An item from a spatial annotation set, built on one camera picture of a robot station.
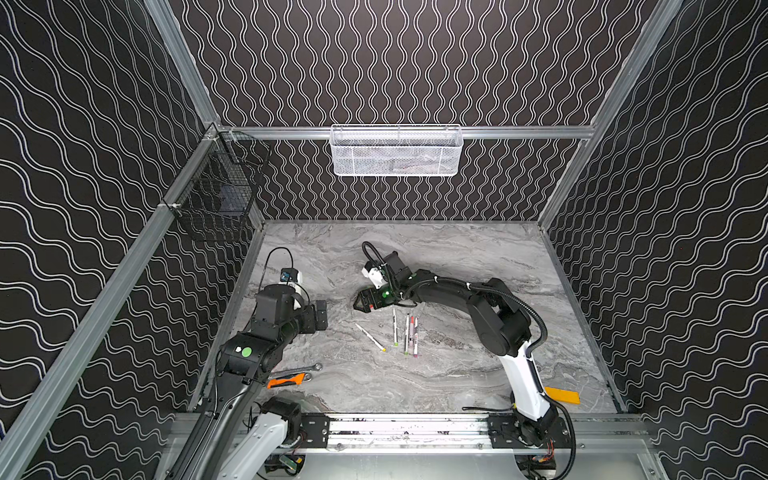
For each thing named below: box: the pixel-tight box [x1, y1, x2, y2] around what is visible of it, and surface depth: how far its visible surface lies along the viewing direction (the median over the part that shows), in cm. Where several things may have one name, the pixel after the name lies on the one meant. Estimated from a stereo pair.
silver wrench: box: [269, 363, 323, 380], surface depth 87 cm
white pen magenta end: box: [413, 317, 419, 358], surface depth 92 cm
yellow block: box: [544, 386, 581, 405], surface depth 82 cm
